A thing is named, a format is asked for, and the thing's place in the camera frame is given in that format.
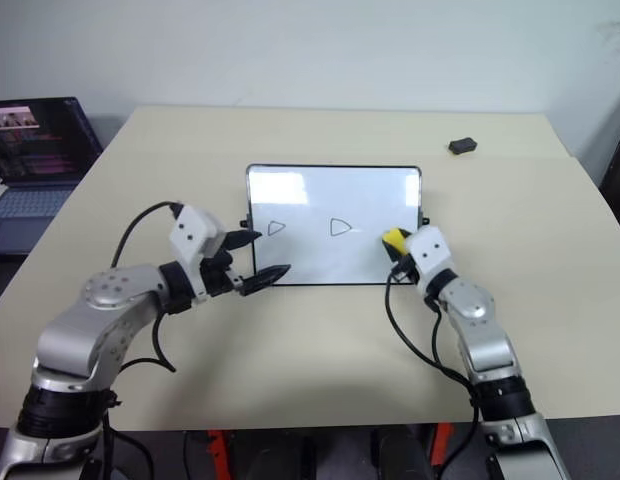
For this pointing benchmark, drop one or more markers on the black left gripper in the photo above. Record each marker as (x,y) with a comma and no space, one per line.
(217,277)

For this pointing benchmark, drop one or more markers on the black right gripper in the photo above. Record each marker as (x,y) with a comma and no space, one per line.
(404,271)

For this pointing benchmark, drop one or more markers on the yellow whiteboard eraser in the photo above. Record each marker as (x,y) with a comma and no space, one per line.
(395,239)

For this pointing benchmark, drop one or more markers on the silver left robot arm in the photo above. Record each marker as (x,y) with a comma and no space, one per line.
(85,340)

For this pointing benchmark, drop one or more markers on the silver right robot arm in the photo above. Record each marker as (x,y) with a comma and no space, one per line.
(485,335)

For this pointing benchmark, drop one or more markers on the small black-framed whiteboard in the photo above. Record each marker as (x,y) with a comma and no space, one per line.
(340,200)

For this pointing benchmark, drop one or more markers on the small black rectangular block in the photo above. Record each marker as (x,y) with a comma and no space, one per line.
(463,145)

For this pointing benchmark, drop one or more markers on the orange-red strut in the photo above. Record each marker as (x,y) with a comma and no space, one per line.
(442,442)
(219,452)

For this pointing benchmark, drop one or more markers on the dark rounded shape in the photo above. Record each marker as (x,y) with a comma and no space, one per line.
(400,452)

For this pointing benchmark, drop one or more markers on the open blue laptop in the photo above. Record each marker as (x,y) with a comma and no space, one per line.
(37,150)

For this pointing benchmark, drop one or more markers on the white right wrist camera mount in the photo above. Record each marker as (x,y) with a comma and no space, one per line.
(430,252)

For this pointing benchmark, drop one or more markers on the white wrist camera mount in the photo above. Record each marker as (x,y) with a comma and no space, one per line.
(192,232)
(430,252)

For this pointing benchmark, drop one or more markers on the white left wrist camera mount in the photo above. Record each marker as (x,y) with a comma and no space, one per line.
(192,232)

